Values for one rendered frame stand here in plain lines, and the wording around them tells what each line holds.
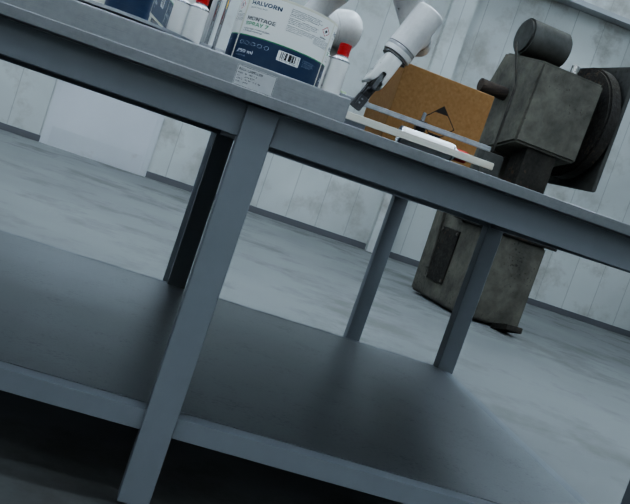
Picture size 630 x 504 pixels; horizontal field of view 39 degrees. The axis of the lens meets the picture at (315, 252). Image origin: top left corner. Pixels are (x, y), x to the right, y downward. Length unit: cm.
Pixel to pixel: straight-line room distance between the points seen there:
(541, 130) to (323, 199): 461
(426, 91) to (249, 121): 115
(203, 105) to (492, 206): 57
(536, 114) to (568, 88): 35
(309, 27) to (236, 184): 36
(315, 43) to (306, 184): 975
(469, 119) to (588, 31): 991
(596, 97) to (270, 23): 618
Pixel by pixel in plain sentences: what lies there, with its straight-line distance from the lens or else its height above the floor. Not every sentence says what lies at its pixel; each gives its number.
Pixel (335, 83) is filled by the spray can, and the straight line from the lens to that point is 244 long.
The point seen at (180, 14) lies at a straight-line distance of 242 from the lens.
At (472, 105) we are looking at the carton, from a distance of 274.
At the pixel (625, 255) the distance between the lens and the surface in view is 183.
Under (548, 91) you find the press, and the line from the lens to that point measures 758.
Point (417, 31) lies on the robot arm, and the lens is 247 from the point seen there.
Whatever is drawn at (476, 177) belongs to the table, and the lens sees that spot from 166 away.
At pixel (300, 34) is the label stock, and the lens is 177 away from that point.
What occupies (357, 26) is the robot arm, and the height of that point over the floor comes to 123.
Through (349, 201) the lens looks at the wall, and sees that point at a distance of 1162.
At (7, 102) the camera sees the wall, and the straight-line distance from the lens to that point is 1161.
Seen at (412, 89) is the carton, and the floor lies 105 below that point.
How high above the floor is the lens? 73
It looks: 5 degrees down
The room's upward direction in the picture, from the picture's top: 19 degrees clockwise
